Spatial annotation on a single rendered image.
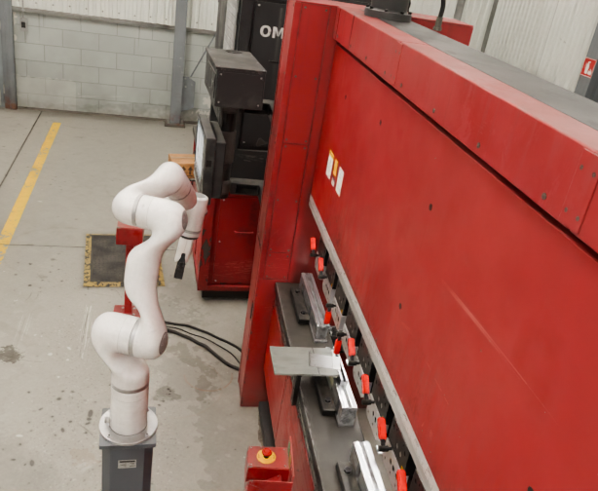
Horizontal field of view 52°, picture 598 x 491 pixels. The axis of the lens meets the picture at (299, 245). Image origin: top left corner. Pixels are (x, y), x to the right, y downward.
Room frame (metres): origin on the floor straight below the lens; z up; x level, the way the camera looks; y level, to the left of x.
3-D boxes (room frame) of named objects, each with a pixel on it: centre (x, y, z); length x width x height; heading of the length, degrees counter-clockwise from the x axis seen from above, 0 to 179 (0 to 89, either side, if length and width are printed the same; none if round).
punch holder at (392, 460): (1.37, -0.41, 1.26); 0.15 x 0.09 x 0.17; 13
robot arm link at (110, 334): (1.58, 0.50, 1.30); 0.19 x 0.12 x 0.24; 84
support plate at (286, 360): (2.10, -0.10, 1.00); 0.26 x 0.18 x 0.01; 103
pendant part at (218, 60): (3.25, 0.48, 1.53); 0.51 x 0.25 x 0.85; 18
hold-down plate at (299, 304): (2.70, -0.05, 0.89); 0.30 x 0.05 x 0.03; 13
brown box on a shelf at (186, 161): (4.04, 0.87, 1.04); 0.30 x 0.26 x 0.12; 16
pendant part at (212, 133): (3.18, 0.55, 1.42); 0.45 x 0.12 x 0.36; 18
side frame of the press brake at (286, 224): (3.12, -0.20, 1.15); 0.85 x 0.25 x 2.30; 103
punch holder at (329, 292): (2.35, -0.19, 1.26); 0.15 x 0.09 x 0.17; 13
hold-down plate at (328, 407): (2.08, -0.19, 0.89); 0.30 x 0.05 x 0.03; 13
